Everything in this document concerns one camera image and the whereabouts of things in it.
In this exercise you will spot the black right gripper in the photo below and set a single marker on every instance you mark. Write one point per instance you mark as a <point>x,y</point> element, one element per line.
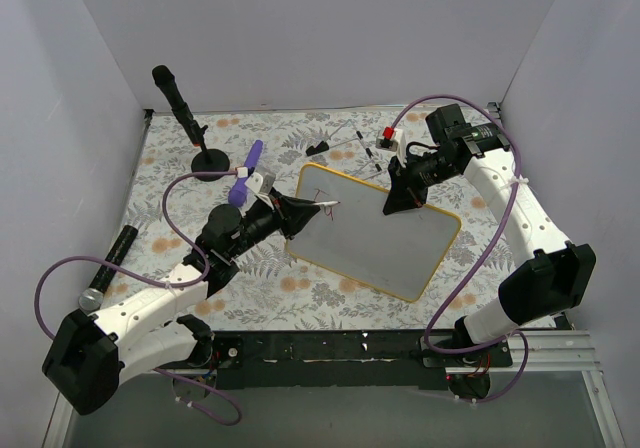
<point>406,183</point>

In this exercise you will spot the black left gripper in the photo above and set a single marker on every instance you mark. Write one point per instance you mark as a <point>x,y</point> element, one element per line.
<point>282,213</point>

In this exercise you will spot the white red marker pen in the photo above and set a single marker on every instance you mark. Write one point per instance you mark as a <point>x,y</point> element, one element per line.
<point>326,204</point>

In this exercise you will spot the yellow framed whiteboard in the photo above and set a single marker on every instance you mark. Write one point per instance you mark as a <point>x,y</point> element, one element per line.
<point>396,254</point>

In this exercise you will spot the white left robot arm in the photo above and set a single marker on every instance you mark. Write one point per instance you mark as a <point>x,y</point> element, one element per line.
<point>92,355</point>

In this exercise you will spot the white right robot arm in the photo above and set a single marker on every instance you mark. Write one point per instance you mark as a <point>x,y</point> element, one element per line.
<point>552,272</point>

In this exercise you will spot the black microphone on stand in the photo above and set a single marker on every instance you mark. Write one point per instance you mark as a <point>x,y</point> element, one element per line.
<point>209,163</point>

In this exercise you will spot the floral table mat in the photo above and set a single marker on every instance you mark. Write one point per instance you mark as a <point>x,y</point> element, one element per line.
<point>273,290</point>

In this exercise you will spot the black flashlight silver head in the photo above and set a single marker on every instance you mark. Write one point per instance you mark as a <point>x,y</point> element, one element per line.
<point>92,297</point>

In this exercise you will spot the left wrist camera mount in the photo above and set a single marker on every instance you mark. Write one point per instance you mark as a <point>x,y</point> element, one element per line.
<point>260,185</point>

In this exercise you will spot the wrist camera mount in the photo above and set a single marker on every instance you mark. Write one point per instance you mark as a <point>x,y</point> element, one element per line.
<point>393,139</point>
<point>260,185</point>

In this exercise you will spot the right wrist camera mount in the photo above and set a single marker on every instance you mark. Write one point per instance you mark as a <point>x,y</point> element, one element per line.
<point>393,139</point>

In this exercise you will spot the wire whiteboard stand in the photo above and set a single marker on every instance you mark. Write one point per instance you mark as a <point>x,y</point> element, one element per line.
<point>346,149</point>

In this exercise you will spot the aluminium frame rail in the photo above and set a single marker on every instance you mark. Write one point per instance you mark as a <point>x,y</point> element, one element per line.
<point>560,350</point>

